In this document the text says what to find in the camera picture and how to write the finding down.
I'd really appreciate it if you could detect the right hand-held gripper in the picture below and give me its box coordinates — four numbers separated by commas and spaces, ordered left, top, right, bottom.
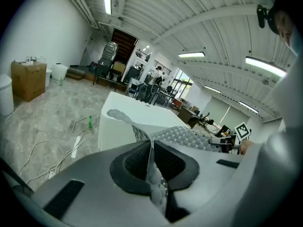
208, 121, 252, 155

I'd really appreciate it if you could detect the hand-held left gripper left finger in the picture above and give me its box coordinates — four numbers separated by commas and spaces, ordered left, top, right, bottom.
30, 140, 170, 227

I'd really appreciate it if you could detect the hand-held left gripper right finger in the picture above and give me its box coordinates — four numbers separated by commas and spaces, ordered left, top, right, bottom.
153, 140, 244, 224

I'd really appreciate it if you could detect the clear perforated bath mat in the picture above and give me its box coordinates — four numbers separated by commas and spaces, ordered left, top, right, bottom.
106, 109, 229, 214

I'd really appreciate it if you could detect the person's right forearm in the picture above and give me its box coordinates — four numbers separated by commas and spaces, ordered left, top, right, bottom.
239, 140, 256, 156

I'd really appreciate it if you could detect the long white power strip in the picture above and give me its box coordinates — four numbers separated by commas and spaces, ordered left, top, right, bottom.
71, 136, 81, 158

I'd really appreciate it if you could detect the white bathtub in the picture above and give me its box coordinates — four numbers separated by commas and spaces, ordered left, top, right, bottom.
98, 91, 190, 152

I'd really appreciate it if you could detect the black bathtub faucet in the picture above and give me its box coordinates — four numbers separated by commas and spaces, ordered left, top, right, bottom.
148, 91, 166, 106

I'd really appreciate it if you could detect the person's white shirt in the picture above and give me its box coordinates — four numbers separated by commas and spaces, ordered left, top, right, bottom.
269, 53, 303, 137

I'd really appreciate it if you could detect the grey chair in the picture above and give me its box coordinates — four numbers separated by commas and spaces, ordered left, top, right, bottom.
125, 78, 145, 100

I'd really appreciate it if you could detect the black table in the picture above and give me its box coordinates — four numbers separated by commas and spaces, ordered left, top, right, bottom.
93, 64, 124, 91

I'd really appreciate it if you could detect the dark wooden step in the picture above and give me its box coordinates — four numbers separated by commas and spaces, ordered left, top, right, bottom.
65, 67, 86, 81

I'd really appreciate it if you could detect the small white bin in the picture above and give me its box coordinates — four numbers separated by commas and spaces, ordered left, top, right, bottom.
45, 68, 53, 87

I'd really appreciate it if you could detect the person's head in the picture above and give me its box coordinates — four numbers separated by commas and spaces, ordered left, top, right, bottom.
274, 9, 296, 51

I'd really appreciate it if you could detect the white smart toilet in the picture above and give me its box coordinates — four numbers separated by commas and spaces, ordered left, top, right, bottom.
51, 63, 70, 81

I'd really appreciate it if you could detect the brown cardboard box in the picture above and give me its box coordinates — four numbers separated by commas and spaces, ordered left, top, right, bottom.
11, 61, 47, 103

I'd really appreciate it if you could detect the tall white cylindrical bin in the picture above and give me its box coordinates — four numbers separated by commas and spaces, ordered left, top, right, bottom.
0, 74, 15, 116

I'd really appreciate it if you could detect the white power cable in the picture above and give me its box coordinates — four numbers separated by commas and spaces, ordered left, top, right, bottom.
71, 113, 100, 137
18, 129, 94, 184

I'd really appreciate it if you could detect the black head-worn camera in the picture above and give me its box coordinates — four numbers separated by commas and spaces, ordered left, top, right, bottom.
257, 0, 284, 35

